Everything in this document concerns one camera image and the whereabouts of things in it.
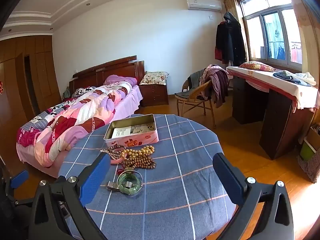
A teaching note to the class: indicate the black hooded coat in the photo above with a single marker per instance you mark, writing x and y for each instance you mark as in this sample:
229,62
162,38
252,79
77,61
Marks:
230,40

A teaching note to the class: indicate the silver wristwatch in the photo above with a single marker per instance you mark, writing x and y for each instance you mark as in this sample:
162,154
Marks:
111,185

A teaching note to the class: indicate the blue checked tablecloth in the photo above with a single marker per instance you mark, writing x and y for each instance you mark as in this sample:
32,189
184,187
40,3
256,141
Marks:
175,180

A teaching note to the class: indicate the green bin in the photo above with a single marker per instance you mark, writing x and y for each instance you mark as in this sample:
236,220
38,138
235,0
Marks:
307,151

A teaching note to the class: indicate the white air conditioner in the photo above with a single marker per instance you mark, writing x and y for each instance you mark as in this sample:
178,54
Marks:
203,4

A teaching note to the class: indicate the white red desk cloth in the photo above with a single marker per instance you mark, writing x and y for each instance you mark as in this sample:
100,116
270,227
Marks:
270,82

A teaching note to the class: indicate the pink bangle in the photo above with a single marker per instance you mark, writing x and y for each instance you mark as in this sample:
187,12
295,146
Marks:
117,161

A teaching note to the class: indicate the white paper booklet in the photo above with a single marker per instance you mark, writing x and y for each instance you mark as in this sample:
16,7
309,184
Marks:
125,131

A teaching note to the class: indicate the purple pink garment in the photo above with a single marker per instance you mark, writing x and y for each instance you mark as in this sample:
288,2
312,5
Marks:
217,82

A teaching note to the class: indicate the wicker chair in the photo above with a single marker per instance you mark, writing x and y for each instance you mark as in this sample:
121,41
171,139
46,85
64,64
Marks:
197,95

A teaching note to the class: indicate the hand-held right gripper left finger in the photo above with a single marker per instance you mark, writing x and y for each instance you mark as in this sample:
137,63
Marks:
93,180

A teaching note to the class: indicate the wooden wardrobe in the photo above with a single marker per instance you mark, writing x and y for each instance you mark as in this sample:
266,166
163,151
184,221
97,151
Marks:
15,85

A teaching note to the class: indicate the patterned brown bag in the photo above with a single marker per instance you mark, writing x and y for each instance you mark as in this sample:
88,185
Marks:
311,167

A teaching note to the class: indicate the window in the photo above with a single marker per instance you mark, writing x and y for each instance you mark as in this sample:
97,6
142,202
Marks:
272,30

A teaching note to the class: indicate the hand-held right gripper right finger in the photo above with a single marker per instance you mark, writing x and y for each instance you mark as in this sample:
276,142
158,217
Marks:
228,177

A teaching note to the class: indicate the dark grey garment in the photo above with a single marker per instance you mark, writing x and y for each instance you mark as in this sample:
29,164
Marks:
192,80

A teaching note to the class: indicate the cardboard box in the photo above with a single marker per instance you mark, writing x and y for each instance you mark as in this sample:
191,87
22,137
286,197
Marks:
313,135

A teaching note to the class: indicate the wooden nightstand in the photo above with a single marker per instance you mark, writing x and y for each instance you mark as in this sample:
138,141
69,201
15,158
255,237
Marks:
155,95

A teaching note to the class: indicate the dark wooden desk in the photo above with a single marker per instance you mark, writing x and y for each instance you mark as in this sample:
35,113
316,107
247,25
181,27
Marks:
275,125

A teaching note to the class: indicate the black and white patterned cloth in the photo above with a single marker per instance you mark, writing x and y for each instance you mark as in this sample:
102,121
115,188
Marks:
83,91

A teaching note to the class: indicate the pink tin box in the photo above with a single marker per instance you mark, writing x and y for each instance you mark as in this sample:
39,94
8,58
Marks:
130,142

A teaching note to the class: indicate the purple pillow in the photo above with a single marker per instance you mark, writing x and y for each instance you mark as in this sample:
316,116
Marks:
120,79

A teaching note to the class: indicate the floral pillow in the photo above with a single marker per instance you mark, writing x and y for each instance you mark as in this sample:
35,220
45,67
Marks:
257,66

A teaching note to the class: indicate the pile of folded clothes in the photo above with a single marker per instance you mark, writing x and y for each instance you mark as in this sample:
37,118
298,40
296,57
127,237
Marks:
295,78

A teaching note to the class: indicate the red garment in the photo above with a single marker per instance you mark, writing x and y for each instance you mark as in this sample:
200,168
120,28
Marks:
218,54

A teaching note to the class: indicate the floral cushion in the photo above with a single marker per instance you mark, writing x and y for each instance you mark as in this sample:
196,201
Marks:
153,77

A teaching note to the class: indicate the wooden bed headboard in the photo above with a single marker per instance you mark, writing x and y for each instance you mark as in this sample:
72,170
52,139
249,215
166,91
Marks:
110,70

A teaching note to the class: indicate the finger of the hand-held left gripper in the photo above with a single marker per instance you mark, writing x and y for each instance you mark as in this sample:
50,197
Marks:
20,178

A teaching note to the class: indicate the purple bed sheet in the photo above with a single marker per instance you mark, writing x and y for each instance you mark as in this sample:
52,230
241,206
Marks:
130,100

